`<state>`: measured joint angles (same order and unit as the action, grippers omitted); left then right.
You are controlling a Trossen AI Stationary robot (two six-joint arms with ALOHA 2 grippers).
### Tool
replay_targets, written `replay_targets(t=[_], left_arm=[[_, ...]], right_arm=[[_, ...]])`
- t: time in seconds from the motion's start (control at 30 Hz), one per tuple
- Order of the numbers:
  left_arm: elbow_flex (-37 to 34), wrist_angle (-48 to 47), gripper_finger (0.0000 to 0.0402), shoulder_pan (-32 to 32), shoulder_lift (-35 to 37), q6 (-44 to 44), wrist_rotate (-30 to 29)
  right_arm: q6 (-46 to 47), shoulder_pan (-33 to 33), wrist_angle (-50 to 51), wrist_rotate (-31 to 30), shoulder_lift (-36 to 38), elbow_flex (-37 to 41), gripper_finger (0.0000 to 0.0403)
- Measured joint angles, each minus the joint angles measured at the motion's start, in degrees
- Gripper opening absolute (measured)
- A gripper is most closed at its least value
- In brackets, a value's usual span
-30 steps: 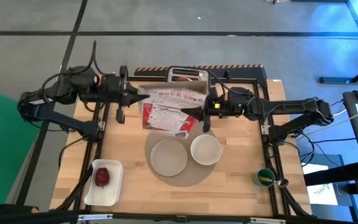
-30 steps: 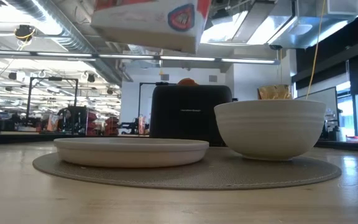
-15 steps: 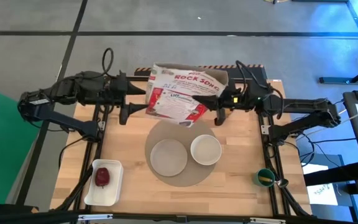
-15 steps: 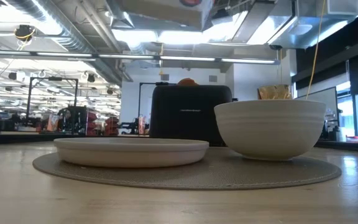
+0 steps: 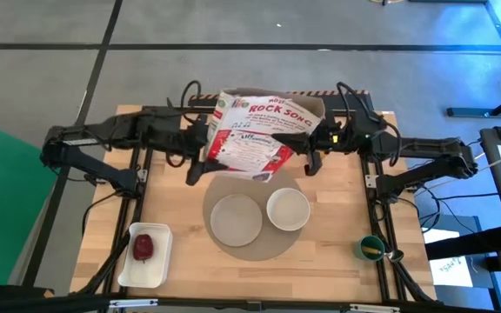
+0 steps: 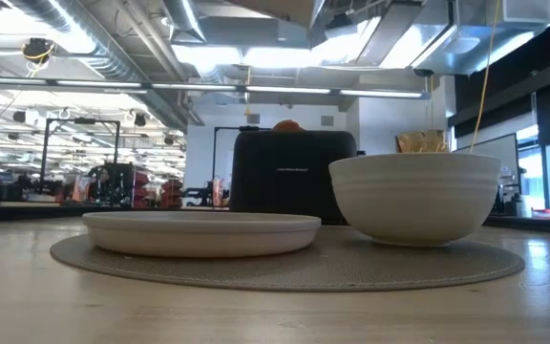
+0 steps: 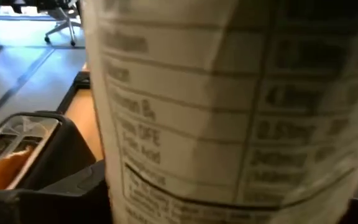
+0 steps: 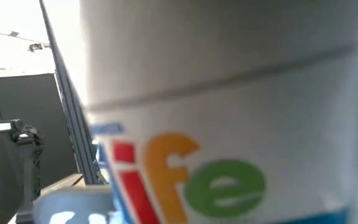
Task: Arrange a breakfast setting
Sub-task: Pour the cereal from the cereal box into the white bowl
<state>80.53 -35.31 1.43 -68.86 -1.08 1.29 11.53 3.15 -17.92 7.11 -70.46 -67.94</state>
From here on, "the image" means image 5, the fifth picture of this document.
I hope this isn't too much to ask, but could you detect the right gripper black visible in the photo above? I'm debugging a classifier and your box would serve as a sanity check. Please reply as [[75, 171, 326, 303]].
[[271, 116, 364, 177]]

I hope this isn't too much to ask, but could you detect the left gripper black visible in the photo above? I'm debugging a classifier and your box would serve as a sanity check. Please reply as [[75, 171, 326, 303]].
[[167, 113, 229, 187]]

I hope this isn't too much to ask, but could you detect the red white snack bag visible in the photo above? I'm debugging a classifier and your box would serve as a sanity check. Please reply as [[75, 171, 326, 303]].
[[204, 88, 326, 183]]

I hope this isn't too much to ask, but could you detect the dark red apple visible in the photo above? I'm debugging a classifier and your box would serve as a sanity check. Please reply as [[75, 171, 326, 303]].
[[132, 233, 155, 264]]

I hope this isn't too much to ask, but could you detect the white round bowl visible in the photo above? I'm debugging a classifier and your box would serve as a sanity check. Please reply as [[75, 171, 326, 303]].
[[265, 187, 311, 232]]

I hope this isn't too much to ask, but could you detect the round grey plate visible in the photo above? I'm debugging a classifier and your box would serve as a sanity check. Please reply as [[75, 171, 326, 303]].
[[209, 193, 264, 248]]

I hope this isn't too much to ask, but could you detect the round grey placemat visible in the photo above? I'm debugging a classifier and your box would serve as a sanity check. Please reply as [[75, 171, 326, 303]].
[[201, 171, 304, 262]]

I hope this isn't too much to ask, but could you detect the green tape roll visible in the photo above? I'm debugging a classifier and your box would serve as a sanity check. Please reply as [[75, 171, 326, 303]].
[[354, 235, 386, 263]]

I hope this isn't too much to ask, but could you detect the white rectangular tray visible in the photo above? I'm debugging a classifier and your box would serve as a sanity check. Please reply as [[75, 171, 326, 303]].
[[117, 222, 174, 290]]

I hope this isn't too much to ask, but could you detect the metal spoon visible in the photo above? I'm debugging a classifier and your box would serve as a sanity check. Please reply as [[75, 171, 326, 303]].
[[361, 245, 405, 263]]

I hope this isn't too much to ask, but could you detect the white paper sheet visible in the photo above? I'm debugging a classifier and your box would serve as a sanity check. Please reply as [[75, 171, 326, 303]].
[[424, 228, 474, 288]]

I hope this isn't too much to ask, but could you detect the green floor mat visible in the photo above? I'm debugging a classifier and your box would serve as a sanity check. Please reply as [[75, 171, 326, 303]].
[[0, 117, 60, 286]]

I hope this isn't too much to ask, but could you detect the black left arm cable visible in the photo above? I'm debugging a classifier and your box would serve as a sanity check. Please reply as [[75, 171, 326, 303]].
[[179, 79, 203, 110]]

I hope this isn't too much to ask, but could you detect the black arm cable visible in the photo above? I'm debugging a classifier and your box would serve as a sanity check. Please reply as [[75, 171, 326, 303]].
[[336, 81, 404, 168], [179, 79, 203, 110]]

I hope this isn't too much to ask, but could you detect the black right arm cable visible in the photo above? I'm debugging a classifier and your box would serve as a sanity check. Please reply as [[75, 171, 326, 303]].
[[336, 81, 404, 168]]

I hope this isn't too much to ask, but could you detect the black aluminium table frame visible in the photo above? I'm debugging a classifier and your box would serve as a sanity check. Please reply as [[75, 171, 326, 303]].
[[76, 103, 437, 310]]

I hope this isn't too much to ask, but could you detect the black floor cable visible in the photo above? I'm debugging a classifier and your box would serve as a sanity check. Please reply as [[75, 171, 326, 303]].
[[400, 184, 501, 230]]

